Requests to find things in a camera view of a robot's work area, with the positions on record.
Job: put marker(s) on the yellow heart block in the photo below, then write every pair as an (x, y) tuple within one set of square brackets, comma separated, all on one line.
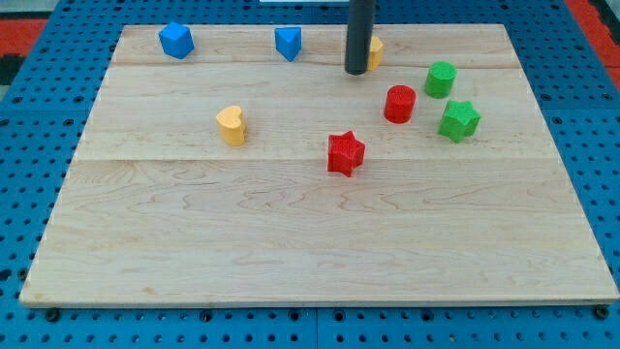
[(231, 125)]

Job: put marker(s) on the green star block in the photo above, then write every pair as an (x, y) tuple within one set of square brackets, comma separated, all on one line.
[(459, 120)]

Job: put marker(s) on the red cylinder block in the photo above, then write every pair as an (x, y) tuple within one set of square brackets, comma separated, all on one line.
[(400, 103)]

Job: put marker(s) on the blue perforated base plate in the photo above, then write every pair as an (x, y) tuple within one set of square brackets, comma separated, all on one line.
[(44, 111)]

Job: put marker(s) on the wooden board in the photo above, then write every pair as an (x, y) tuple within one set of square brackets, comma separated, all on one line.
[(157, 211)]

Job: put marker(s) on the blue cube block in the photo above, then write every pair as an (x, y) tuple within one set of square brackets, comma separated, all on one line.
[(176, 40)]

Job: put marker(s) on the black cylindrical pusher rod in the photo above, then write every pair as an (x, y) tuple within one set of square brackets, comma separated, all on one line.
[(360, 23)]

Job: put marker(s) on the red star block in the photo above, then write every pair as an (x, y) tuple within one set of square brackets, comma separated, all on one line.
[(345, 153)]

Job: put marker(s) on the green cylinder block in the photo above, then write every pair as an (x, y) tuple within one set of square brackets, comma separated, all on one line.
[(440, 79)]

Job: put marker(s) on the yellow block behind rod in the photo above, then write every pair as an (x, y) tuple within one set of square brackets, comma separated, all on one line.
[(376, 51)]

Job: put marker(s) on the blue triangle block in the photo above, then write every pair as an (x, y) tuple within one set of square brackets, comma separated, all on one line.
[(288, 41)]

